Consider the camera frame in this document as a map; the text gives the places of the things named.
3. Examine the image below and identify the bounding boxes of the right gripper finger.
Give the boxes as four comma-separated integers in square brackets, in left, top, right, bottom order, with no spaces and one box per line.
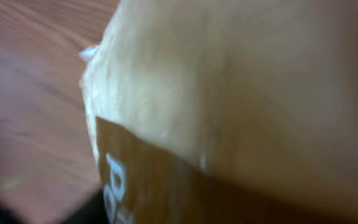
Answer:
[61,190,109,224]

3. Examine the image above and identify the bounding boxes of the brown Pantree snack pouch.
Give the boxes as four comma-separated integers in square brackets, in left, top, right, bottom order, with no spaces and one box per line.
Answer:
[80,0,358,223]

